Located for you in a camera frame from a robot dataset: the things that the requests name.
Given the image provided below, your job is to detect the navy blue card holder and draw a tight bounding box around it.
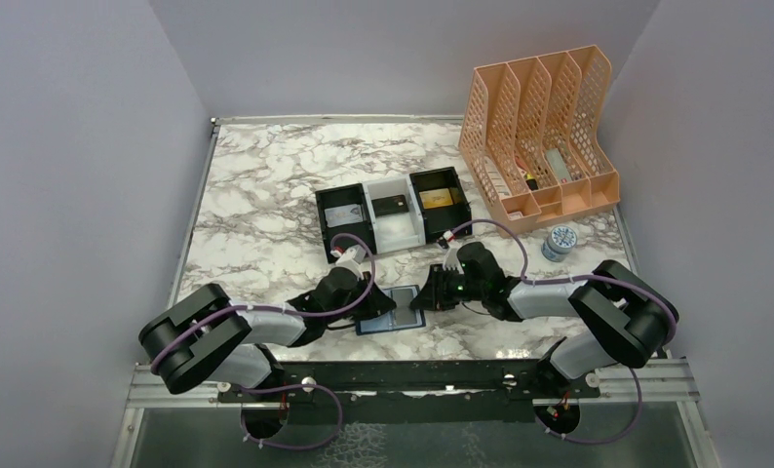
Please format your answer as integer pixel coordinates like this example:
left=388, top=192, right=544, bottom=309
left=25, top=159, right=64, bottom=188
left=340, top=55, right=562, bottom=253
left=355, top=285, right=426, bottom=336

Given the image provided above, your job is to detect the silver credit card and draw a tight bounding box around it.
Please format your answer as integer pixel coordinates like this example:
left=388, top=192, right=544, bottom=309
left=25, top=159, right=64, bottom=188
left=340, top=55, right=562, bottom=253
left=324, top=204, right=365, bottom=228

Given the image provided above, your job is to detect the black white three-compartment tray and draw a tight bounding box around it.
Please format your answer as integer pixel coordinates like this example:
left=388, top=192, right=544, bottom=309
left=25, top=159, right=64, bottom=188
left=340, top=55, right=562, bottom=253
left=315, top=167, right=473, bottom=263

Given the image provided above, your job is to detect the orange plastic file organizer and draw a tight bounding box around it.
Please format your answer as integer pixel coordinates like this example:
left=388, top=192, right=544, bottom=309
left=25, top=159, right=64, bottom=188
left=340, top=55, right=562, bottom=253
left=458, top=45, right=621, bottom=234

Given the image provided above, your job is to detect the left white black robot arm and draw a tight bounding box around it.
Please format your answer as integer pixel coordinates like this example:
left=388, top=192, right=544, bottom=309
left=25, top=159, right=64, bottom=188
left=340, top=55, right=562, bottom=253
left=138, top=267, right=397, bottom=395

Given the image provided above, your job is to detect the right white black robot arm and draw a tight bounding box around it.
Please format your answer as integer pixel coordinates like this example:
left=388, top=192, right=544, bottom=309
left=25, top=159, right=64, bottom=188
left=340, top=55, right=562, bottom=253
left=410, top=242, right=679, bottom=392

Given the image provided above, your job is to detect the gold credit card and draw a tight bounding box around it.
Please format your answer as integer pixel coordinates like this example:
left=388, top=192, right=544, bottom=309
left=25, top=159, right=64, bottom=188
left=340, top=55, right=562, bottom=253
left=419, top=188, right=454, bottom=210

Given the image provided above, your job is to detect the small white blue jar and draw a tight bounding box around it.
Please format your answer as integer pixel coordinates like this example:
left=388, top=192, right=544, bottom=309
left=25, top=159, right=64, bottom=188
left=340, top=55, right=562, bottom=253
left=541, top=225, right=578, bottom=262

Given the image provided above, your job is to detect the yellow black item in organizer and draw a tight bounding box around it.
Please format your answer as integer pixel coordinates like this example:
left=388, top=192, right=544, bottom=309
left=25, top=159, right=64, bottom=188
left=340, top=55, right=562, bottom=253
left=524, top=172, right=539, bottom=191

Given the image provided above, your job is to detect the grey box in organizer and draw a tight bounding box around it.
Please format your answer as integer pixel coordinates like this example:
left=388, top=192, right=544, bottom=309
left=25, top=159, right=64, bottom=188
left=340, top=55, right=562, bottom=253
left=545, top=148, right=573, bottom=184

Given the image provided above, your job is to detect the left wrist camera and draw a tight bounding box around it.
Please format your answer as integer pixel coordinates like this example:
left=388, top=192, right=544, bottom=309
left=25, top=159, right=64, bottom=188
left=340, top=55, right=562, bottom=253
left=334, top=247, right=367, bottom=280

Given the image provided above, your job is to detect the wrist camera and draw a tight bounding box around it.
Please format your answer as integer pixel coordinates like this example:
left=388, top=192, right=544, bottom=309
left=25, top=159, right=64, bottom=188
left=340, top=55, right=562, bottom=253
left=334, top=247, right=367, bottom=280
left=442, top=248, right=463, bottom=274

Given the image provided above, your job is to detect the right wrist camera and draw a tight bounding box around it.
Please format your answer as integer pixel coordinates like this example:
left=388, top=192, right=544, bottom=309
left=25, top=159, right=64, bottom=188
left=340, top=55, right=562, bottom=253
left=442, top=248, right=463, bottom=274

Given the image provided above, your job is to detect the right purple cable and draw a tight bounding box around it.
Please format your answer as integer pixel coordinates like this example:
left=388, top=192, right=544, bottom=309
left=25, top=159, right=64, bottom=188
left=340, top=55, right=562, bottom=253
left=440, top=219, right=680, bottom=447

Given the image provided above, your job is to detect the purple cable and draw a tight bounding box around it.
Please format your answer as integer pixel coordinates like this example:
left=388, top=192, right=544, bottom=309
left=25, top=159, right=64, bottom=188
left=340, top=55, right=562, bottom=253
left=150, top=232, right=378, bottom=451
left=440, top=219, right=680, bottom=447

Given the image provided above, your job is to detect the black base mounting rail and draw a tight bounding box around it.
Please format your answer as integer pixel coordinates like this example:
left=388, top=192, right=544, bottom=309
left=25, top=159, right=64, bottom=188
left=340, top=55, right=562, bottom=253
left=206, top=351, right=600, bottom=406

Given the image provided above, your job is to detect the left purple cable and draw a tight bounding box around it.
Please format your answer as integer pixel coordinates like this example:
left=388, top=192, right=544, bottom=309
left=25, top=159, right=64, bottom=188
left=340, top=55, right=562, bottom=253
left=150, top=232, right=378, bottom=451

